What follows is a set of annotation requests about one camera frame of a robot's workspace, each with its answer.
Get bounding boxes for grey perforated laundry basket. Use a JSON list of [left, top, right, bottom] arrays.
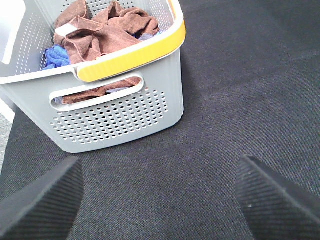
[[0, 0, 186, 153]]

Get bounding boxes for blue cloth in basket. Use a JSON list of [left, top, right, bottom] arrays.
[[42, 44, 71, 70]]

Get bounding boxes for black fabric table mat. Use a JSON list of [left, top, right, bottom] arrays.
[[0, 0, 320, 240]]

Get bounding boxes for brown towel in basket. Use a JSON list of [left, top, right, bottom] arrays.
[[56, 77, 141, 105]]

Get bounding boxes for brown microfibre towel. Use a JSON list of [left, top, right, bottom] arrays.
[[53, 0, 159, 64]]

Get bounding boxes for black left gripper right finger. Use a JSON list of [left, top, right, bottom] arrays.
[[235, 155, 320, 240]]

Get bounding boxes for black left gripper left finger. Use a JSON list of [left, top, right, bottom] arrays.
[[0, 156, 84, 240]]

